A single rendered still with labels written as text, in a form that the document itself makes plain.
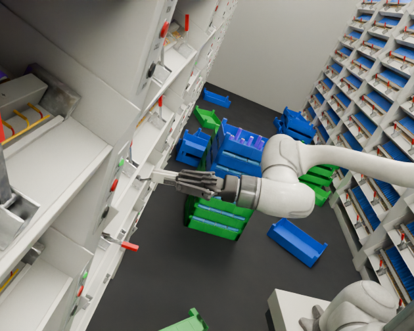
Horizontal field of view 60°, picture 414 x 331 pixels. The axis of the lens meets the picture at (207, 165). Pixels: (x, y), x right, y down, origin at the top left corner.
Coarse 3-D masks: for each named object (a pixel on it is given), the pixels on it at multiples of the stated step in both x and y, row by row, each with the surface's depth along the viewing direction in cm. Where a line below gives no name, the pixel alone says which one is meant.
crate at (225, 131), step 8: (224, 120) 177; (224, 128) 181; (232, 128) 181; (224, 136) 163; (240, 136) 183; (248, 136) 183; (256, 136) 184; (224, 144) 163; (232, 144) 164; (240, 144) 164; (264, 144) 186; (240, 152) 166; (248, 152) 166; (256, 152) 166; (256, 160) 168
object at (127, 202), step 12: (156, 156) 114; (144, 168) 110; (132, 192) 97; (120, 204) 91; (132, 204) 94; (120, 216) 87; (108, 228) 82; (120, 228) 84; (96, 252) 74; (96, 264) 72; (84, 288) 66; (84, 300) 60
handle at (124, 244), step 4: (108, 236) 76; (108, 240) 76; (112, 240) 76; (116, 240) 77; (120, 244) 76; (124, 244) 76; (128, 244) 76; (132, 244) 77; (128, 248) 76; (132, 248) 76; (136, 248) 76
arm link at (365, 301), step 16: (352, 288) 106; (368, 288) 104; (384, 288) 107; (336, 304) 109; (352, 304) 103; (368, 304) 100; (384, 304) 100; (320, 320) 115; (336, 320) 104; (352, 320) 100; (368, 320) 99; (384, 320) 99
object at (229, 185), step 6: (204, 180) 99; (210, 180) 99; (222, 180) 100; (228, 180) 96; (234, 180) 96; (204, 186) 97; (210, 186) 96; (216, 186) 97; (222, 186) 97; (228, 186) 95; (234, 186) 95; (222, 192) 95; (228, 192) 95; (234, 192) 95; (222, 198) 96; (228, 198) 96; (234, 198) 96
